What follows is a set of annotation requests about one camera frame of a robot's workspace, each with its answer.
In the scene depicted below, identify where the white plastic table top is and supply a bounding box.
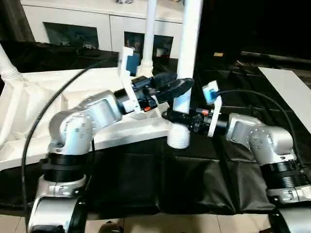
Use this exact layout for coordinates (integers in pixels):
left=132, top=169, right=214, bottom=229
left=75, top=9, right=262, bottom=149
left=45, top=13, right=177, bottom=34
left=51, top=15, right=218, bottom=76
left=0, top=67, right=191, bottom=171

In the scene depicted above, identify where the black mat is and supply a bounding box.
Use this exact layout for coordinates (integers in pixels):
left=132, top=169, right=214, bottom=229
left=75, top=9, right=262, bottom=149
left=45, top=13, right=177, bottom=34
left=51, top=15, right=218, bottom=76
left=0, top=41, right=311, bottom=216

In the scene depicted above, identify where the white sideboard with glass doors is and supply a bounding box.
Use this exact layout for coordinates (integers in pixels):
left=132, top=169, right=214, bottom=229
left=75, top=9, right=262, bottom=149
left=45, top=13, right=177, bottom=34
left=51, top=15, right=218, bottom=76
left=20, top=0, right=185, bottom=60

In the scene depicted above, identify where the black cabinet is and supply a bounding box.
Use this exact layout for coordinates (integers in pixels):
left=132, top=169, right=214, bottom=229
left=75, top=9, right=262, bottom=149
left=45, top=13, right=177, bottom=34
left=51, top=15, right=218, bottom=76
left=197, top=0, right=311, bottom=61

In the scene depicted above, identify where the grey curtain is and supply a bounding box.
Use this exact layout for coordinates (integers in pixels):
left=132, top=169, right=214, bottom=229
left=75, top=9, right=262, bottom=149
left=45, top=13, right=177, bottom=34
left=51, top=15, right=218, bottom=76
left=0, top=0, right=37, bottom=44

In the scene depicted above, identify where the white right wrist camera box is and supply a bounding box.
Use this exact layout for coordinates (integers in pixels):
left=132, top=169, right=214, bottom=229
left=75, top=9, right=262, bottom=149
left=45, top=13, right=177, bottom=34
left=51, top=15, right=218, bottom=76
left=201, top=81, right=224, bottom=137

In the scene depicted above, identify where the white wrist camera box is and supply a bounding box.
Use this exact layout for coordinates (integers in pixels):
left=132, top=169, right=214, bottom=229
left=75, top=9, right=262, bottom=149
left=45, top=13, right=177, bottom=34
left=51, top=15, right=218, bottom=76
left=119, top=47, right=145, bottom=115
left=201, top=81, right=224, bottom=137

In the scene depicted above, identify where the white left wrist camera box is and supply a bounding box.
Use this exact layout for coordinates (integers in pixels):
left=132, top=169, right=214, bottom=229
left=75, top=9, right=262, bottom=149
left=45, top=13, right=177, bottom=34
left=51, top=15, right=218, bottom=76
left=119, top=47, right=145, bottom=115

